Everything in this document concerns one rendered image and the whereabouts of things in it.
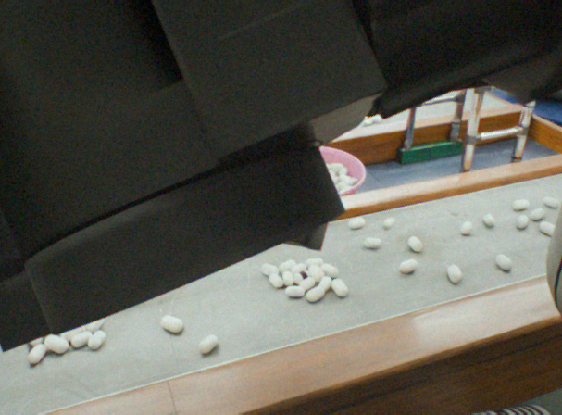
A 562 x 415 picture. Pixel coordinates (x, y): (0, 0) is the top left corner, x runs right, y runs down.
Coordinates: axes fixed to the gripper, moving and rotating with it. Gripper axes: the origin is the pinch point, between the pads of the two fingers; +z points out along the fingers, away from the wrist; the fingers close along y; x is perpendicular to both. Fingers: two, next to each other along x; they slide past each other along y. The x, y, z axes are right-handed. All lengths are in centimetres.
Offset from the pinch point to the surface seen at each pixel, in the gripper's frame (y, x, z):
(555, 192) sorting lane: 44, 36, 52
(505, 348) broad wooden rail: 33.3, -6.6, 17.1
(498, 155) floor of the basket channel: 33, 57, 77
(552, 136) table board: 47, 67, 81
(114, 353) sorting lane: -22.0, -22.2, 3.8
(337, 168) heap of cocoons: -6, 33, 50
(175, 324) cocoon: -15.2, -15.8, 6.7
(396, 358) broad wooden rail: 18.3, -12.8, 8.3
